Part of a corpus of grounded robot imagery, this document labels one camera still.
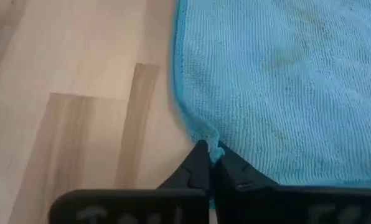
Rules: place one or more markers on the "blue microfiber towel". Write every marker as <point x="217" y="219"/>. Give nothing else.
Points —
<point x="282" y="93"/>

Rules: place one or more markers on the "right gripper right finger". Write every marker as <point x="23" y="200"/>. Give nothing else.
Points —
<point x="251" y="202"/>

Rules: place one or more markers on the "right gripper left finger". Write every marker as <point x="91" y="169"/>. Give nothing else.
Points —
<point x="173" y="202"/>

